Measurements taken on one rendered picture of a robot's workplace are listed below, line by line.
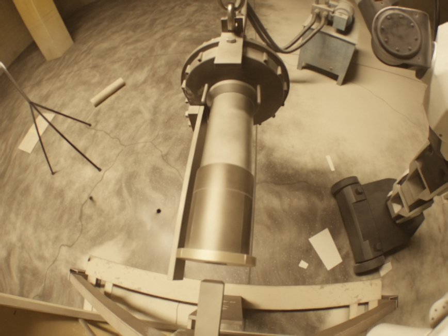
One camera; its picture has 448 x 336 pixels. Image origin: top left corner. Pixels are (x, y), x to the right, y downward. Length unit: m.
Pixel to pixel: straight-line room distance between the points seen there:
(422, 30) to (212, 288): 0.54
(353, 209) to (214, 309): 1.10
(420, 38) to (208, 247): 0.48
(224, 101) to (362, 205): 1.09
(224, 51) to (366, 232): 1.18
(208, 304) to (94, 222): 1.42
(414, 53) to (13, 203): 2.90
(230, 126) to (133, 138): 1.49
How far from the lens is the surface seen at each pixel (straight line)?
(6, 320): 1.05
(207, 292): 0.36
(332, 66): 2.25
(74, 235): 1.80
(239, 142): 0.41
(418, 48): 0.41
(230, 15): 0.49
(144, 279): 1.22
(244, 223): 0.36
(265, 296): 1.12
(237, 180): 0.36
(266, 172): 1.48
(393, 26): 0.40
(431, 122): 0.48
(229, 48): 0.46
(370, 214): 1.39
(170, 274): 0.42
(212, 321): 0.37
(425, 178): 0.85
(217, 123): 0.44
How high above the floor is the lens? 1.30
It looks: 61 degrees down
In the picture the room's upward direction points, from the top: 8 degrees counter-clockwise
